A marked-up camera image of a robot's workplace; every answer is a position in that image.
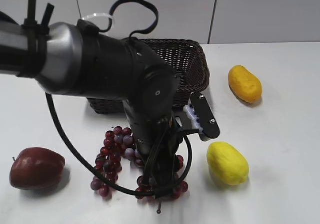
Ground orange mango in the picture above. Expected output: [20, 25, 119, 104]
[228, 65, 263, 104]

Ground red apple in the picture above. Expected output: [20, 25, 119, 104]
[9, 147, 65, 190]

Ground purple grape bunch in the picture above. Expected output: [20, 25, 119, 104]
[90, 126, 189, 199]

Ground yellow lemon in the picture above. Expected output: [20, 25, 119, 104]
[206, 141, 249, 186]

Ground black cable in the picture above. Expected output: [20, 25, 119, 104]
[45, 92, 193, 199]

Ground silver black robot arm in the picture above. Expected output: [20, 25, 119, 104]
[0, 13, 186, 198]

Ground dark wicker basket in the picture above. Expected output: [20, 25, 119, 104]
[86, 38, 211, 114]

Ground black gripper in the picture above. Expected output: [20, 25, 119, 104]
[136, 115, 182, 199]

